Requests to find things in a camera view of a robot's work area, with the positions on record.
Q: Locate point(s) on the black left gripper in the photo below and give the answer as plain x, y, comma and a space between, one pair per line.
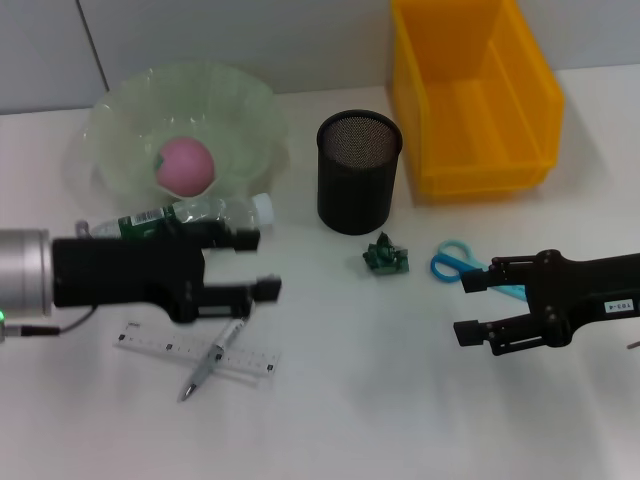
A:
125, 270

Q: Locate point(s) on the pink toy peach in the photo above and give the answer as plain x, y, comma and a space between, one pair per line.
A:
185, 167

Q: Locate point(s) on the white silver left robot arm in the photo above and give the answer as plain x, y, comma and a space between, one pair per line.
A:
22, 270

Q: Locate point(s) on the yellow plastic bin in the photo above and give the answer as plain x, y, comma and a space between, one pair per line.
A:
475, 115

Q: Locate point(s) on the translucent green fruit plate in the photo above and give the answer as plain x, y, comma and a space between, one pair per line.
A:
125, 115

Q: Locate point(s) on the clear green-label water bottle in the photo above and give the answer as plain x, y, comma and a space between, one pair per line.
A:
240, 212

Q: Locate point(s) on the silver ballpoint pen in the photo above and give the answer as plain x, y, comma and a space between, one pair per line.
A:
215, 350

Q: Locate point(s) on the black mesh pen holder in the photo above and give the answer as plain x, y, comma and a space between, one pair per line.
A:
350, 200

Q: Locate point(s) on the clear plastic ruler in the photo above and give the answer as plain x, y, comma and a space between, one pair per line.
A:
150, 342

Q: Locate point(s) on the blue scissors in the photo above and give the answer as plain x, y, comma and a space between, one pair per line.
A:
475, 264

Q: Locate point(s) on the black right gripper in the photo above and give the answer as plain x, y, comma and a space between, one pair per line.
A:
585, 290

